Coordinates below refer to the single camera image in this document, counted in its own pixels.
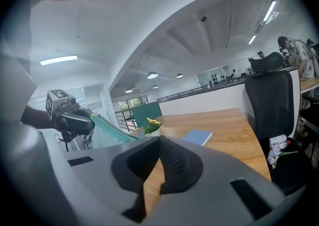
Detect black framed window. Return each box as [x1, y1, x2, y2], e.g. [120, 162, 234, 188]
[118, 96, 150, 111]

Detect blue notebook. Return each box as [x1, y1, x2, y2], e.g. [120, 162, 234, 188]
[180, 129, 213, 147]

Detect green partition panel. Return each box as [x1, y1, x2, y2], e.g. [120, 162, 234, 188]
[131, 101, 163, 131]

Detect white red plastic bottle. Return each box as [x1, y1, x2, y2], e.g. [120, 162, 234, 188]
[269, 134, 292, 150]

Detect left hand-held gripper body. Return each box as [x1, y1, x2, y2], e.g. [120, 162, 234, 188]
[45, 89, 86, 144]

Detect person's left forearm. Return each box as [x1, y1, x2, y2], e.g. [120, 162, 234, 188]
[21, 105, 57, 130]

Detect black metal railing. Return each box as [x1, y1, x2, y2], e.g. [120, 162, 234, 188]
[114, 109, 138, 132]

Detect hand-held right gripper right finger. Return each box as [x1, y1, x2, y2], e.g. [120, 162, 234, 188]
[147, 135, 285, 226]

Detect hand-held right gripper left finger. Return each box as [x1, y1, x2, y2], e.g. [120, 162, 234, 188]
[64, 135, 160, 226]

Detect potted sunflower plant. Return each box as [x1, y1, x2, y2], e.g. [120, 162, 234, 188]
[143, 117, 162, 137]

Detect white ceiling light panel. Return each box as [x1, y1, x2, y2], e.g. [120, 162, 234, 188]
[39, 55, 78, 66]

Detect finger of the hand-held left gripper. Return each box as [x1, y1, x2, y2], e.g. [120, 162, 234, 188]
[60, 107, 96, 132]

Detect purple artificial flowers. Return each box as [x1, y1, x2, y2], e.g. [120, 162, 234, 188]
[267, 145, 299, 170]

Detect mint green pouch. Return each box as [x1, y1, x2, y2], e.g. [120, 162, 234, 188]
[89, 113, 140, 150]

